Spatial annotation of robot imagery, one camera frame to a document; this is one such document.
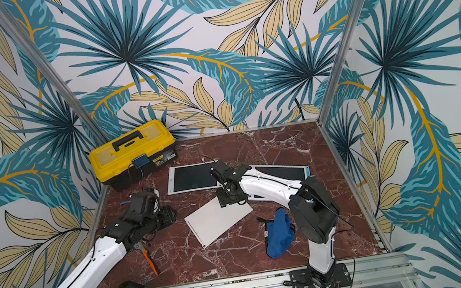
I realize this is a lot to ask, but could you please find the white drawing tablet front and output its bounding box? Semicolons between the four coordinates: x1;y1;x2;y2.
185;198;253;248

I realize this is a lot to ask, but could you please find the white drawing tablet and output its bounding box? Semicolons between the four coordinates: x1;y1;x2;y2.
167;162;220;195
185;198;253;248

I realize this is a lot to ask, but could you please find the blue microfiber cloth black trim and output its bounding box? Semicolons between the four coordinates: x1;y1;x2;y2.
257;208;296;259

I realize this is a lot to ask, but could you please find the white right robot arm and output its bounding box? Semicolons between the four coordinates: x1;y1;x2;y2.
210;161;341;288

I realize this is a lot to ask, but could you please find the white drawing tablet rear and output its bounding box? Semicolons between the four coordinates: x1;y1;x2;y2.
167;162;220;195

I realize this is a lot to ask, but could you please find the blue framed drawing tablet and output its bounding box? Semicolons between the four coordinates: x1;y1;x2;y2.
250;164;311;181

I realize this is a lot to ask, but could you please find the yellow black toolbox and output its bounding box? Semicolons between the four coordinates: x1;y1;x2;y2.
89;119;177;191

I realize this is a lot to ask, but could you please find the orange handled cutter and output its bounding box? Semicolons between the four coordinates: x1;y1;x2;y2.
134;241;159;276

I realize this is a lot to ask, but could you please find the left aluminium corner post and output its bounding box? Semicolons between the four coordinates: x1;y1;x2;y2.
0;1;109;146

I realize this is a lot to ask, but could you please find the aluminium corner post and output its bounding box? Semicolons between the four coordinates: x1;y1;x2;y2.
0;1;109;146
317;0;365;127

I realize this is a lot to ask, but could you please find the right aluminium corner post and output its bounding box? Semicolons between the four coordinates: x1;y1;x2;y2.
317;0;365;127

